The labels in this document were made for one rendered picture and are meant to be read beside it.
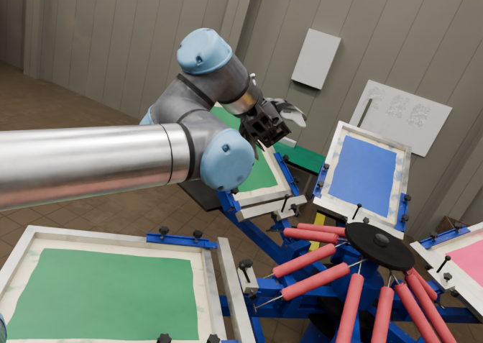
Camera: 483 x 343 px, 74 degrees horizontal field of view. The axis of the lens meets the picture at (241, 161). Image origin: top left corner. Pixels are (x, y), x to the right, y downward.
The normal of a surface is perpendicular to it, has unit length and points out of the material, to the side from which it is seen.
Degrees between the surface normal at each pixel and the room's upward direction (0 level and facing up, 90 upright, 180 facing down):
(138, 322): 0
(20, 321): 0
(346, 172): 32
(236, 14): 90
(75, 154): 47
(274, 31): 90
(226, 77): 94
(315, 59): 90
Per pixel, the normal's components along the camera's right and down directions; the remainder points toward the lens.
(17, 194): 0.51, 0.59
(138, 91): -0.33, 0.27
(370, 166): 0.10, -0.60
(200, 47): -0.48, -0.37
